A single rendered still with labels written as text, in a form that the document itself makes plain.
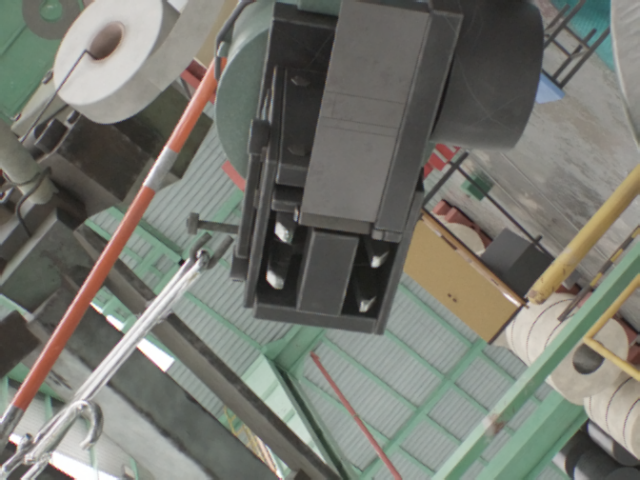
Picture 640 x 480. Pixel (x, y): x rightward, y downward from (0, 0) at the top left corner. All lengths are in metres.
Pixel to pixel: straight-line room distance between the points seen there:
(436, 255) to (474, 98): 9.87
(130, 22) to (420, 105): 0.68
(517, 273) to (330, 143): 10.48
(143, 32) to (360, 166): 0.63
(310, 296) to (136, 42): 0.60
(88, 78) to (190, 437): 0.44
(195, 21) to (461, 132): 0.61
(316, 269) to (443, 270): 9.92
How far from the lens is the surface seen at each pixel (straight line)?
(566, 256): 4.28
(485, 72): 0.44
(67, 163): 1.15
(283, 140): 0.48
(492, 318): 10.90
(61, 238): 1.11
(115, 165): 1.17
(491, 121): 0.45
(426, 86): 0.42
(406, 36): 0.41
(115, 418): 1.16
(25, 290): 1.13
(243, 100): 0.59
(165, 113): 1.29
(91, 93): 1.04
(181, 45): 1.02
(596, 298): 3.95
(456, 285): 10.53
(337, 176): 0.44
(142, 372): 1.15
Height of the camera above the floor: 1.43
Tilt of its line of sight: 2 degrees up
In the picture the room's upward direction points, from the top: 140 degrees counter-clockwise
